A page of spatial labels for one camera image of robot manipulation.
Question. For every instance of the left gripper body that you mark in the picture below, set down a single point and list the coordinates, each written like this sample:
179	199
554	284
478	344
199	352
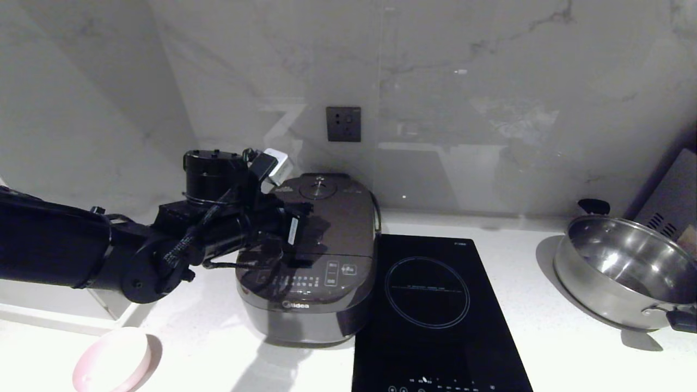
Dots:
269	223

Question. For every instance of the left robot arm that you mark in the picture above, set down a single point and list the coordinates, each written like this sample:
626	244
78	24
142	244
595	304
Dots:
49	245

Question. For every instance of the grey rice cooker lid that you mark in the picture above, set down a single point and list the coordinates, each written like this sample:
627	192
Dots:
343	223

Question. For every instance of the grey rice cooker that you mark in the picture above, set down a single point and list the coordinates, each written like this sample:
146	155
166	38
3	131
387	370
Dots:
310	305

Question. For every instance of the pink bowl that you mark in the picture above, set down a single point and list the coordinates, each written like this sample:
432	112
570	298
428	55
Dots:
111	362

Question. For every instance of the stainless steel pot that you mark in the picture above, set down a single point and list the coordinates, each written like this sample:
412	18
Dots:
615	272

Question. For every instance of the black induction cooktop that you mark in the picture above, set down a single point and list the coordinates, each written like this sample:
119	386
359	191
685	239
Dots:
430	310

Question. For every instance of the grey vented appliance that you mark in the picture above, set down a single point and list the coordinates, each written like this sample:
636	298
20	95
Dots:
672	207

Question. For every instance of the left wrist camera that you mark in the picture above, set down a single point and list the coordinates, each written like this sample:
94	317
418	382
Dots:
275	166

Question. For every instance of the dark wall outlet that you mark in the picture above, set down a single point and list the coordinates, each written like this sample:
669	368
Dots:
343	124

